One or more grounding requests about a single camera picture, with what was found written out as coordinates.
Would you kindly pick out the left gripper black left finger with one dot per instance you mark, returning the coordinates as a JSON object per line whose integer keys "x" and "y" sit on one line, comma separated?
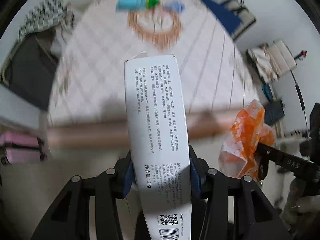
{"x": 68, "y": 215}

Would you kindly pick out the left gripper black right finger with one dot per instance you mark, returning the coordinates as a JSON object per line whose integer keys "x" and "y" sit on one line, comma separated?
{"x": 230, "y": 208}

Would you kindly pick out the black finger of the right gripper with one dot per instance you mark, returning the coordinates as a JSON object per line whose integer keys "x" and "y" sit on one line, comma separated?
{"x": 290, "y": 162}

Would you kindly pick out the orange white plastic bag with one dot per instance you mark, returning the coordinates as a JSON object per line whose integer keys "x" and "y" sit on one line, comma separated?
{"x": 237, "y": 156}

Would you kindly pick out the white toothpaste box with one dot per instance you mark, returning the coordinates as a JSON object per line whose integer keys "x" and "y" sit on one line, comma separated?
{"x": 159, "y": 144}

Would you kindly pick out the blue plastic bag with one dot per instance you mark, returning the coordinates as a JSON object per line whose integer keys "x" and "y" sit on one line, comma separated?
{"x": 175, "y": 6}

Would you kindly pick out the blue green rice bag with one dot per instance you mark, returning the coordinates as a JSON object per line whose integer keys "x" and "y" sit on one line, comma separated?
{"x": 136, "y": 5}

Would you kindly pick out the dark blue patterned box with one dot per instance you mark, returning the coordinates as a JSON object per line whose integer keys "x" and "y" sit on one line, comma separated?
{"x": 274, "y": 111}

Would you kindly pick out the pink suitcase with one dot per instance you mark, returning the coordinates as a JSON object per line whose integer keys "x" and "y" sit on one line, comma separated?
{"x": 19, "y": 148}

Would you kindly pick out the beige folding chair with cloth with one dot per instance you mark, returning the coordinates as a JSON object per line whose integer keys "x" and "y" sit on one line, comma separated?
{"x": 272, "y": 61}

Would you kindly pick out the black framed folding chair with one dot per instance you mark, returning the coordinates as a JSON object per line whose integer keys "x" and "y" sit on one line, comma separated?
{"x": 238, "y": 8}

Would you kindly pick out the dark grey suitcase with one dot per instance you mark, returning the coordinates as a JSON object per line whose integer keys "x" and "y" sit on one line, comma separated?
{"x": 29, "y": 72}

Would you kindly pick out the checkered black white cloth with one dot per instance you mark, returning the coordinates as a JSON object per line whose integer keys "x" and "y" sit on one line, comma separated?
{"x": 44, "y": 16}

